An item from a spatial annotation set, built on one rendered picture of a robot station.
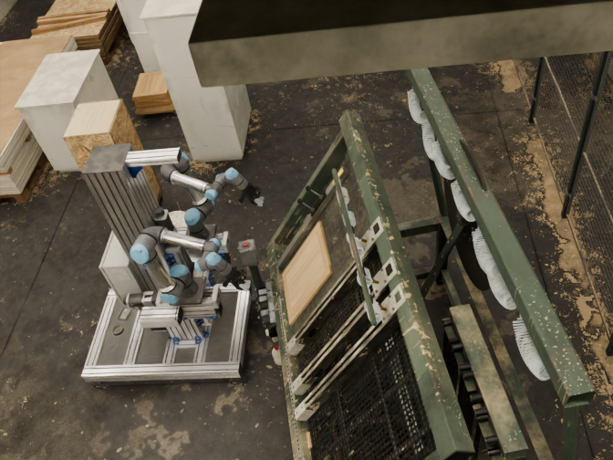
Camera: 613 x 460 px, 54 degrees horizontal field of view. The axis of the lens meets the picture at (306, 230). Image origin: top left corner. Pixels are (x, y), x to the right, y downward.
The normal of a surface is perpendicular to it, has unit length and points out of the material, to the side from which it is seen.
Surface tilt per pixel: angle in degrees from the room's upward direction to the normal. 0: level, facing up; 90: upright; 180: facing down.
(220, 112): 90
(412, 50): 90
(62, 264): 0
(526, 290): 0
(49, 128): 90
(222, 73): 90
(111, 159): 0
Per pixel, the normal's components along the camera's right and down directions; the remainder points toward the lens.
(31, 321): -0.13, -0.67
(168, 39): -0.04, 0.74
